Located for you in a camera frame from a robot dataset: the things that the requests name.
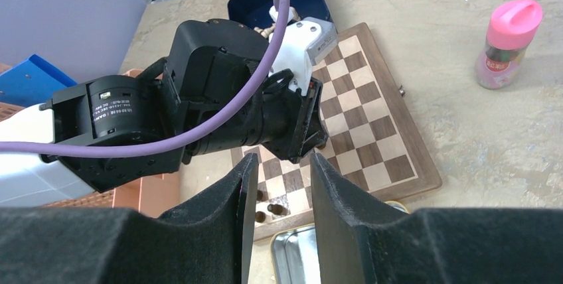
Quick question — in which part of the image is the orange plastic file organizer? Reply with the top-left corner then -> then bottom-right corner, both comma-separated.
0,102 -> 23,121

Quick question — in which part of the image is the dark chess piece on board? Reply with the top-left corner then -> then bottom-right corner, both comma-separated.
267,203 -> 288,216
255,211 -> 267,224

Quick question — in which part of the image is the blue folder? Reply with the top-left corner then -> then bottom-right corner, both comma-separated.
1,54 -> 76,107

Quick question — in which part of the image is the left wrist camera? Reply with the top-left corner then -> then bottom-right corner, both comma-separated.
269,7 -> 338,96

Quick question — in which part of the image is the orange plastic basket tray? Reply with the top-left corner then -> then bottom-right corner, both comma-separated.
42,75 -> 183,217

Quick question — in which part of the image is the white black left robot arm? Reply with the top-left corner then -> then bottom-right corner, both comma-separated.
1,17 -> 337,207

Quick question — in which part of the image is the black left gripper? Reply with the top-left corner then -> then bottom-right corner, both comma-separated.
163,19 -> 328,164

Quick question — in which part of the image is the pink lidded small bottle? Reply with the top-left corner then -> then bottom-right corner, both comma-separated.
475,0 -> 543,90

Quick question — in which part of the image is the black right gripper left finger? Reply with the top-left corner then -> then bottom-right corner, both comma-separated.
1,153 -> 258,283

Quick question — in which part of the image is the pile of light chess pieces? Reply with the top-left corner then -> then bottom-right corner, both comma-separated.
254,6 -> 301,39

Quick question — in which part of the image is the metal gold-rimmed tin tray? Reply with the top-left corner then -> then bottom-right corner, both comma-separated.
270,200 -> 410,284

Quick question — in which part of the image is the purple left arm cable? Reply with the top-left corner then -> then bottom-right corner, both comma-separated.
0,0 -> 291,160

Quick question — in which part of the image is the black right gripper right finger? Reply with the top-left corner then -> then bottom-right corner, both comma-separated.
311,153 -> 562,283

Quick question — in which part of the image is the wooden chess board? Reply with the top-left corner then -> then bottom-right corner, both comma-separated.
230,23 -> 442,240

